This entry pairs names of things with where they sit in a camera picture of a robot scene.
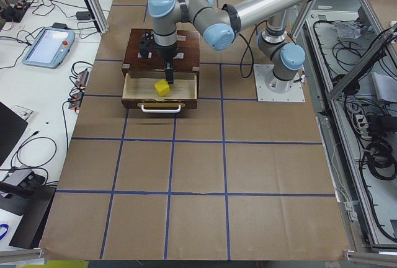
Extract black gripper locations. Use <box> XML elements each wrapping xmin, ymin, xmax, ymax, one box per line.
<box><xmin>138</xmin><ymin>32</ymin><xmax>177</xmax><ymax>84</ymax></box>

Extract yellow block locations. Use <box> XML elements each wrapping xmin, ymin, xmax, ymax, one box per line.
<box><xmin>154</xmin><ymin>79</ymin><xmax>171</xmax><ymax>97</ymax></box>

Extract light wood drawer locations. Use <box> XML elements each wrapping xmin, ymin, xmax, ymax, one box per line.
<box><xmin>121</xmin><ymin>71</ymin><xmax>199</xmax><ymax>113</ymax></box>

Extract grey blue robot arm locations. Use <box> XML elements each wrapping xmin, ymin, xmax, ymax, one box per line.
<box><xmin>139</xmin><ymin>0</ymin><xmax>312</xmax><ymax>84</ymax></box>

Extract dark wooden drawer cabinet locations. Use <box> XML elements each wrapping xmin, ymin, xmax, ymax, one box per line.
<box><xmin>122</xmin><ymin>29</ymin><xmax>200</xmax><ymax>74</ymax></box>

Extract orange connector strip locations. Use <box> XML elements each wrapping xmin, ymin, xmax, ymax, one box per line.
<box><xmin>68</xmin><ymin>68</ymin><xmax>89</xmax><ymax>113</ymax></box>

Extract black power adapter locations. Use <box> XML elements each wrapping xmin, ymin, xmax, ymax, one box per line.
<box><xmin>76</xmin><ymin>11</ymin><xmax>91</xmax><ymax>20</ymax></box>

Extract blue teach pendant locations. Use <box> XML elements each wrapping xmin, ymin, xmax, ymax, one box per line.
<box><xmin>22</xmin><ymin>27</ymin><xmax>75</xmax><ymax>68</ymax></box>

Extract brown paper table cover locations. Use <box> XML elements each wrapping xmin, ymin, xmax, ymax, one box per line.
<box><xmin>41</xmin><ymin>0</ymin><xmax>350</xmax><ymax>261</ymax></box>

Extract black laptop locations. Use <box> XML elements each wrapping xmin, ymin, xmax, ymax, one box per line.
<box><xmin>0</xmin><ymin>102</ymin><xmax>28</xmax><ymax>164</ymax></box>

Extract grey hub device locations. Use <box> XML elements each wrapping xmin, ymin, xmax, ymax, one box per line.
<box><xmin>1</xmin><ymin>169</ymin><xmax>45</xmax><ymax>195</ymax></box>

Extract black box on desk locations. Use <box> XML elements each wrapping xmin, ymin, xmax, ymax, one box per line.
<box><xmin>9</xmin><ymin>187</ymin><xmax>56</xmax><ymax>249</ymax></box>

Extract white drawer handle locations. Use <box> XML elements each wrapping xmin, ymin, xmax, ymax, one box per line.
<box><xmin>140</xmin><ymin>104</ymin><xmax>182</xmax><ymax>114</ymax></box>

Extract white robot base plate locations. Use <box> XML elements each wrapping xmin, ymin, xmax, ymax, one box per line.
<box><xmin>254</xmin><ymin>64</ymin><xmax>305</xmax><ymax>103</ymax></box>

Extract bundle of black cables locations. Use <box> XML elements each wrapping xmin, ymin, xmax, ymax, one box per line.
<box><xmin>356</xmin><ymin>137</ymin><xmax>397</xmax><ymax>182</ymax></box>

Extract aluminium frame right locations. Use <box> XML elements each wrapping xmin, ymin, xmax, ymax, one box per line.
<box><xmin>297</xmin><ymin>0</ymin><xmax>396</xmax><ymax>251</ymax></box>

